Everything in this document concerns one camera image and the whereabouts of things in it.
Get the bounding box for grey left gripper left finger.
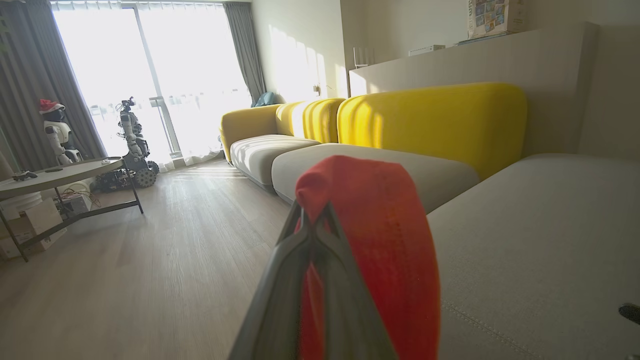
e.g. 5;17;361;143
230;201;315;360

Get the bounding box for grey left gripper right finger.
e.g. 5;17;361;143
311;202;399;360

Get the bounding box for red garment with white stripes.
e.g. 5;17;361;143
295;155;442;360

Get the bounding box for grey backless sofa seat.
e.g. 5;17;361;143
427;152;640;360

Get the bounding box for grey corner sofa module yellow backrest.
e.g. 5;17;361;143
220;97;347;190

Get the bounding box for dark grey curtain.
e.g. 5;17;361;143
223;2;267;104
0;0;108;172

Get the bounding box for white ribbed router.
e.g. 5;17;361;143
353;46;376;69

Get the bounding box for white cardboard boxes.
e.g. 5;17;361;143
0;197;69;259

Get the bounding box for white flat device box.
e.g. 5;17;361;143
408;44;446;57

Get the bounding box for white humanoid robot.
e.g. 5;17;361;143
42;109;84;166

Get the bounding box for beige wooden partition cabinet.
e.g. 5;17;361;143
349;22;601;157

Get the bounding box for white bucket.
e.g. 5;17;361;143
0;191;44;215

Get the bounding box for flat stack of books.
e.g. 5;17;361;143
454;32;512;47

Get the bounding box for colourful printed box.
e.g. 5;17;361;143
467;0;527;40

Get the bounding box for small box with wires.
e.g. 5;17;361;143
59;187;102;217

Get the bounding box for grey window frame post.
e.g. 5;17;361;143
134;4;182;156

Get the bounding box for oval table with black frame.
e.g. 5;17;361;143
0;156;145;263

